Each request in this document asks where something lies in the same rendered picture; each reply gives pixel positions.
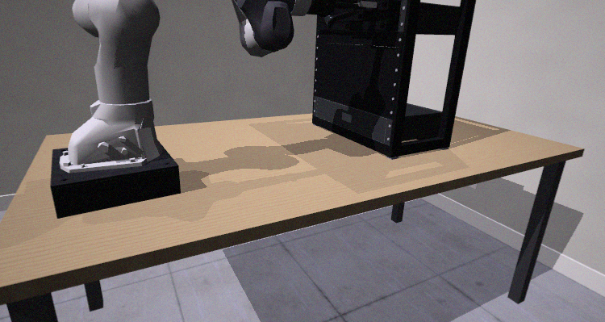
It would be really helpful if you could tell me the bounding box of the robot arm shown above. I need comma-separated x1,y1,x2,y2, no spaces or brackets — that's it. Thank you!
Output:
60,0,312,174

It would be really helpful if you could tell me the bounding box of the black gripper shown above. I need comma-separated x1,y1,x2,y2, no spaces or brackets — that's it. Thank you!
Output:
307,0,377,25

